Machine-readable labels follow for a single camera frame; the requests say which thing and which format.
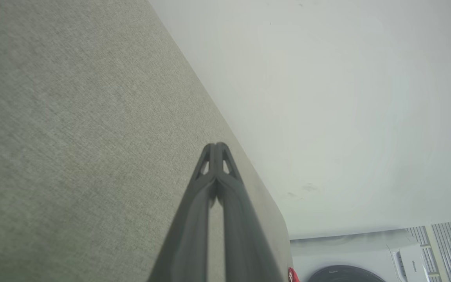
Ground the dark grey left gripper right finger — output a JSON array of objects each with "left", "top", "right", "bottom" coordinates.
[{"left": 215, "top": 142, "right": 285, "bottom": 282}]

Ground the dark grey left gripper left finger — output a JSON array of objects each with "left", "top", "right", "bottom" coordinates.
[{"left": 147, "top": 143, "right": 216, "bottom": 282}]

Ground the white washing machine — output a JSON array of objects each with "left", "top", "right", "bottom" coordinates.
[{"left": 290, "top": 228, "right": 441, "bottom": 282}]

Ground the dark round washing machine door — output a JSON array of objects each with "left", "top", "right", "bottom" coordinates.
[{"left": 308, "top": 265, "right": 387, "bottom": 282}]

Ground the grey fabric sofa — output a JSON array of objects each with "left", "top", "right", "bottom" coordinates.
[{"left": 0, "top": 0, "right": 293, "bottom": 282}]

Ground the white detergent drawer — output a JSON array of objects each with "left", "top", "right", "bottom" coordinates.
[{"left": 392, "top": 243, "right": 433, "bottom": 282}]

